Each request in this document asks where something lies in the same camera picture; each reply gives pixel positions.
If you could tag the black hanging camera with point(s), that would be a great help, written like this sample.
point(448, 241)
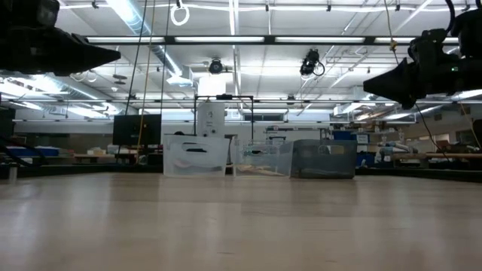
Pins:
point(310, 62)

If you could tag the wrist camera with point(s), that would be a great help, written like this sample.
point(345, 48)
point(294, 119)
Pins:
point(433, 45)
point(35, 13)

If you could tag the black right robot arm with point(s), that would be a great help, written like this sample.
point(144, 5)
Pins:
point(468, 34)

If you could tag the wooden workbench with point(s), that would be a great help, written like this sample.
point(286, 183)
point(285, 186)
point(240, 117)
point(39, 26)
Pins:
point(452, 155)

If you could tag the black overhead frame bar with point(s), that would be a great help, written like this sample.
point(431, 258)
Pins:
point(226, 43)

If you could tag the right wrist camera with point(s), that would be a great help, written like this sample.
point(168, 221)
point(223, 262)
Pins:
point(433, 45)

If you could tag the round black ceiling camera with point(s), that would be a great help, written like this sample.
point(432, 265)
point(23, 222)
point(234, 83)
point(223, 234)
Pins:
point(215, 66)

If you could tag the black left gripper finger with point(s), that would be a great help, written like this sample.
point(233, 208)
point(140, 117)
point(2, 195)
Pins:
point(90, 49)
point(86, 64)

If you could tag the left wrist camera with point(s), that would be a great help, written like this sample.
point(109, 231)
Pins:
point(35, 13)

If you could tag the blue box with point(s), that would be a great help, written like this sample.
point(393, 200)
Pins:
point(344, 136)

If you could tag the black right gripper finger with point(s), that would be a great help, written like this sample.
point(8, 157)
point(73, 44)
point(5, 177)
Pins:
point(395, 81)
point(403, 97)

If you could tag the silver metal post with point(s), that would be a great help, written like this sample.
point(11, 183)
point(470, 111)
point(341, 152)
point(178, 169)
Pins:
point(13, 172)

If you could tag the black monitor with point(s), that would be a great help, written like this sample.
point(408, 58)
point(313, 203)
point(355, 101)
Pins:
point(135, 130)

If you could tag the blue storage crate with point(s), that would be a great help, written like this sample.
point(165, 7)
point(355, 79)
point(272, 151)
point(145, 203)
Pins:
point(30, 151)

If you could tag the clear plastic bin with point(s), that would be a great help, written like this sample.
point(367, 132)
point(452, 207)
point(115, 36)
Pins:
point(260, 156)
point(196, 158)

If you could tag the black table frame rail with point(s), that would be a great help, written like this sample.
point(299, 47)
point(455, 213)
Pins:
point(75, 168)

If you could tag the grey plastic bin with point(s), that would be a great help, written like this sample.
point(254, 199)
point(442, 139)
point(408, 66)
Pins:
point(324, 158)

